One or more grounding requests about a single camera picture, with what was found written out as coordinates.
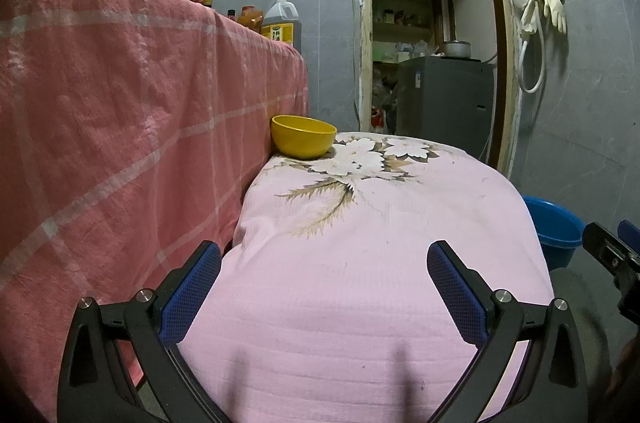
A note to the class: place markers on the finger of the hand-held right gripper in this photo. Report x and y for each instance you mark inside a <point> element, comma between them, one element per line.
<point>630,233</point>
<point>602,243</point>

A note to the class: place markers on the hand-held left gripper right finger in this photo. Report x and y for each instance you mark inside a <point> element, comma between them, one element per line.
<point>457,293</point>

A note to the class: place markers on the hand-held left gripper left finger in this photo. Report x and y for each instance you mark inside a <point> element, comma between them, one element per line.
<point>192,293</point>

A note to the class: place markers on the blue plastic bucket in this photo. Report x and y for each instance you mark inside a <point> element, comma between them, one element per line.
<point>555,228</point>

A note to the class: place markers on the yellow bowl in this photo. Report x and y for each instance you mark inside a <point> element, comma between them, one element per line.
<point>302,138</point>

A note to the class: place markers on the person's right hand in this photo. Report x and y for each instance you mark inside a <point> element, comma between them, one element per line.
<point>625,368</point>

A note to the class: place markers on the pink floral blanket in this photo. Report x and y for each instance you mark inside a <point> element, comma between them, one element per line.
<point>375,228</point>

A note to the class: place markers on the grey washing machine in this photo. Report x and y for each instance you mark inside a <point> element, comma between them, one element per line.
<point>445,103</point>

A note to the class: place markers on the pink checked cloth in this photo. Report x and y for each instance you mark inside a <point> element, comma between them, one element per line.
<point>100,103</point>

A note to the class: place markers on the small steel pot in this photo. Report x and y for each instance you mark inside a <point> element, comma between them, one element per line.
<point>457,49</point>

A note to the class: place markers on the cream rubber gloves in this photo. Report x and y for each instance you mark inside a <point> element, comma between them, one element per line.
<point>545,5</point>

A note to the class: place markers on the orange sauce bottle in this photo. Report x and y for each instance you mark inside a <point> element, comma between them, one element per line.
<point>250,20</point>

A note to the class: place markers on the large cooking oil jug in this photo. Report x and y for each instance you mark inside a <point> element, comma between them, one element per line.
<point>281,23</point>

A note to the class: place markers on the wooden door frame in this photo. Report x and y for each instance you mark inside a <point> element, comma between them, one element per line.
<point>364,28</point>

